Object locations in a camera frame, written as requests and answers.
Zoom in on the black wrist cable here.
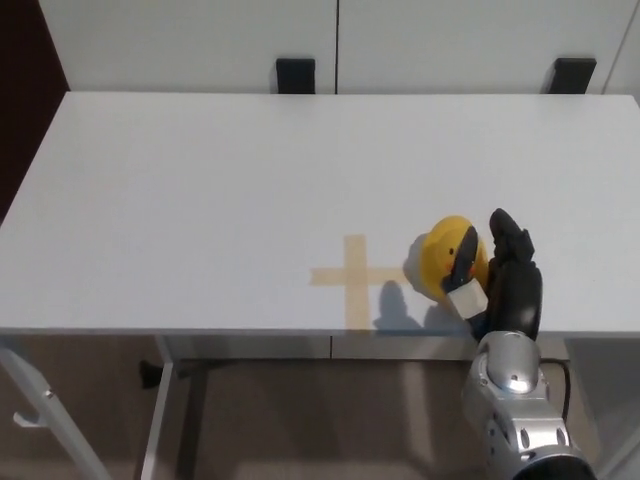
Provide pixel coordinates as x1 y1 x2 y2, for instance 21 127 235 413
542 360 572 417

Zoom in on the white inner desk leg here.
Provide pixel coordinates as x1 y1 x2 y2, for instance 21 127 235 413
143 334 179 480

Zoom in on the white wide desk leg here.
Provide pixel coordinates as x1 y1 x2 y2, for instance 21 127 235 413
567 337 640 480

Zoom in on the black wall bracket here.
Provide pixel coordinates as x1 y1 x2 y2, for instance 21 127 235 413
552 57 598 95
275 58 317 95

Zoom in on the white slanted desk leg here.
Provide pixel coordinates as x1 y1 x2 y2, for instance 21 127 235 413
0 333 111 480

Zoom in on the long beige tape strip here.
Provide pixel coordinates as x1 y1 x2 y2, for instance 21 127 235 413
343 234 372 332

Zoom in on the right black wall bracket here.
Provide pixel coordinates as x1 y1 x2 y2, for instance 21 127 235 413
552 57 598 95

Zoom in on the yellow rubber duck toy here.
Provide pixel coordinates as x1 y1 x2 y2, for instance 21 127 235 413
418 214 494 306

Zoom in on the grey desk crossbar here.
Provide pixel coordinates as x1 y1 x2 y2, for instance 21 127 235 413
174 359 476 374

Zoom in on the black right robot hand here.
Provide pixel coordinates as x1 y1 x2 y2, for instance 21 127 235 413
439 207 545 342

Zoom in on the left black wall bracket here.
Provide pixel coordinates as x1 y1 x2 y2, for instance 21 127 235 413
275 58 317 95

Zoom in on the white cabinet door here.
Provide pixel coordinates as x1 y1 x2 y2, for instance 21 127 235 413
336 0 632 96
37 0 339 95

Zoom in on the black desk foot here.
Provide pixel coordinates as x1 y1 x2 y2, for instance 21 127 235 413
138 359 162 390

